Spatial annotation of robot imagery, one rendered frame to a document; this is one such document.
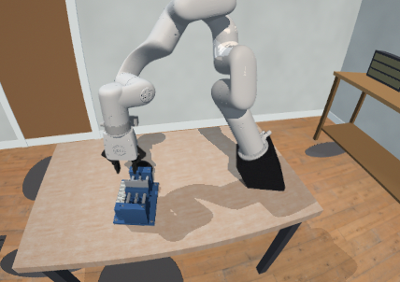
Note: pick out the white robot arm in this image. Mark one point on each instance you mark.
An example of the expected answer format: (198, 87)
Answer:
(234, 97)

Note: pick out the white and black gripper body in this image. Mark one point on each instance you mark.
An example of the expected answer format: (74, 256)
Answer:
(122, 148)

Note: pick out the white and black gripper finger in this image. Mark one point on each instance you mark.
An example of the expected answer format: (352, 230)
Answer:
(115, 163)
(139, 157)

